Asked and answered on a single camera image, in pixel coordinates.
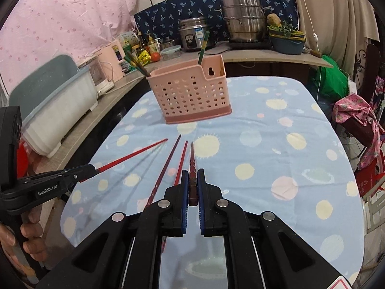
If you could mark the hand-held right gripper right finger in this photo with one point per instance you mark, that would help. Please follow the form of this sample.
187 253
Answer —
201 201

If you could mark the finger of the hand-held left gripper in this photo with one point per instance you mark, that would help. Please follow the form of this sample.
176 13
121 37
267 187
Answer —
84 171

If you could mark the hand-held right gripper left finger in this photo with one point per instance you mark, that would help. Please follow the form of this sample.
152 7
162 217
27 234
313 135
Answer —
184 201

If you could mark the dark red twisted chopstick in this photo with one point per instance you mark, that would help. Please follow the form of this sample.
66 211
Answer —
165 168
192 168

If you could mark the pink perforated utensil basket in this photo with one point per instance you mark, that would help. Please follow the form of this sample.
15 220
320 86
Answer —
186 96

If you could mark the green chopstick gold band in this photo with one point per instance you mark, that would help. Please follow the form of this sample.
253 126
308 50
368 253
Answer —
143 71
204 46

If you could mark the brown chopstick gold band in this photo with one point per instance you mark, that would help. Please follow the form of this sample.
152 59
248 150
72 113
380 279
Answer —
130 56

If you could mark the person's left hand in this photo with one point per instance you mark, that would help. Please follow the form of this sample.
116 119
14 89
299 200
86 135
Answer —
33 231

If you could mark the red plastic object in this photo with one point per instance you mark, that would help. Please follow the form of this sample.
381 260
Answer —
24 156

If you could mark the wooden countertop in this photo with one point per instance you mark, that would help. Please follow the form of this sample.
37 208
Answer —
84 120

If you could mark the white dish drainer tub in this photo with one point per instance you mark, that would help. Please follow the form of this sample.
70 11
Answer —
60 111

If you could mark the blue printed tablecloth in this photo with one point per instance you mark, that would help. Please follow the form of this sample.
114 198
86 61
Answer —
255 156

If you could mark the white kitchen appliance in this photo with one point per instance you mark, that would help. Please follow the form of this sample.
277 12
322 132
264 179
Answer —
100 75

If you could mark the pink kitchen appliance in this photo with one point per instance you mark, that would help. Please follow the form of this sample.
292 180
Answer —
115 57

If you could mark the yellow packet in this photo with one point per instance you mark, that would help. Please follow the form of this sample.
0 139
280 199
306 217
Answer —
143 57

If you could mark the red tomato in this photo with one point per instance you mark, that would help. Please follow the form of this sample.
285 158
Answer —
155 57

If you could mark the green packet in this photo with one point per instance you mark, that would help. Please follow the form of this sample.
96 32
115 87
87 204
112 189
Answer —
126 40

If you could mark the yellow oil bottle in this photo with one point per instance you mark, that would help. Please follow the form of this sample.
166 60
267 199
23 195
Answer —
152 47

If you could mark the dark sauce bottle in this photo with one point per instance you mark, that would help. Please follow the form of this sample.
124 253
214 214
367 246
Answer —
140 40

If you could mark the clear food container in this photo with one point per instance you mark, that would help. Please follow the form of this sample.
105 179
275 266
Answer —
170 52

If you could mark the pink dotted cloth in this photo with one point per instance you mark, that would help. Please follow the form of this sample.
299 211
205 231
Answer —
60 15

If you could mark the black induction cooker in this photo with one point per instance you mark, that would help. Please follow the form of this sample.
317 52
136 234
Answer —
255 45

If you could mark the steel rice cooker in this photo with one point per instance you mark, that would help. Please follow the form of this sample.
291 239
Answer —
192 36

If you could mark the blue plastic basin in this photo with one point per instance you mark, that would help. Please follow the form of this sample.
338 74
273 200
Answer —
285 46

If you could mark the pink floral cloth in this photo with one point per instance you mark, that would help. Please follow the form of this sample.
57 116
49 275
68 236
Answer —
352 108

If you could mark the green plastic bag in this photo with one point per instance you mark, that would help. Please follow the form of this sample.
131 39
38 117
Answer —
334 81

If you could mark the navy floral cloth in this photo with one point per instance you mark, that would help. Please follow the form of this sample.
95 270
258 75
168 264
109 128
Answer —
168 9

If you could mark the steel steamer pot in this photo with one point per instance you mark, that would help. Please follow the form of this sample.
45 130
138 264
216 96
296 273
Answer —
242 21

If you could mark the green leafy vegetables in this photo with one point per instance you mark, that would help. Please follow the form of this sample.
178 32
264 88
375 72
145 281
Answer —
285 30

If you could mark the brown potato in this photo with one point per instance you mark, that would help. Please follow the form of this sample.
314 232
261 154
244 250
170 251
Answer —
273 19

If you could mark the beige curtain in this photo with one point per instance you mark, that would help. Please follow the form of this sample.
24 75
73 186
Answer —
337 12

